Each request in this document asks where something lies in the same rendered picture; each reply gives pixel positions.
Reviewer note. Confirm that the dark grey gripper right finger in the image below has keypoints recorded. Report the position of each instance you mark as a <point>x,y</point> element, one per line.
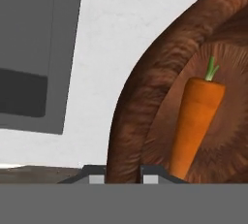
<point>155,172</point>

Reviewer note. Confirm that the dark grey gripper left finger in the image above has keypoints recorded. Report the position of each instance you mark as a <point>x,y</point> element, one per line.
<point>93,172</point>

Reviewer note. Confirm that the orange carrot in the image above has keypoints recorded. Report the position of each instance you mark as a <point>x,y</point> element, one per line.
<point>195,118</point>

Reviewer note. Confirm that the brown wooden bowl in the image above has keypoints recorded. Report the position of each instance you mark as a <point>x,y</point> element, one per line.
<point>155,82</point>

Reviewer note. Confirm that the grey sink basin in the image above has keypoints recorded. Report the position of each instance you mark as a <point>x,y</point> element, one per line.
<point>48,40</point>

